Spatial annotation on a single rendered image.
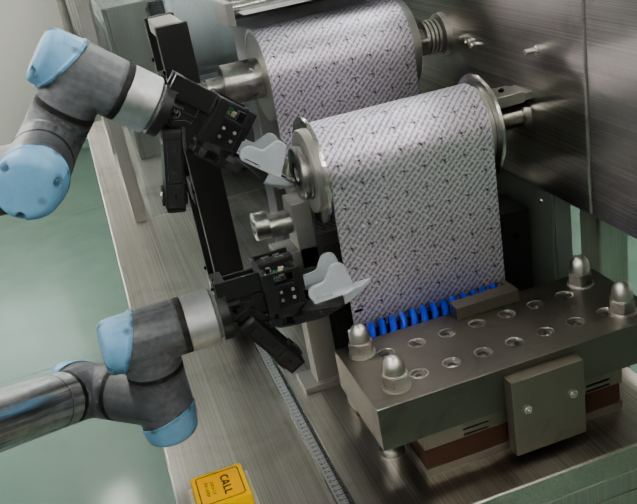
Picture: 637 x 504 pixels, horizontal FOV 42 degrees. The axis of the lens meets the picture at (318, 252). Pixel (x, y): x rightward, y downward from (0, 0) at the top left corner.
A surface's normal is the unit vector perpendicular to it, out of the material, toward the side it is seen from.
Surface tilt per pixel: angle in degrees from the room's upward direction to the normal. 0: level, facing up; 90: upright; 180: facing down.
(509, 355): 0
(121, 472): 0
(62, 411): 95
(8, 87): 90
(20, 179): 90
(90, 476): 0
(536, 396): 90
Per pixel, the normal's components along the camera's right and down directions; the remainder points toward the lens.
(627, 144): -0.94, 0.27
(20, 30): 0.30, 0.35
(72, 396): 0.84, -0.32
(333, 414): -0.17, -0.90
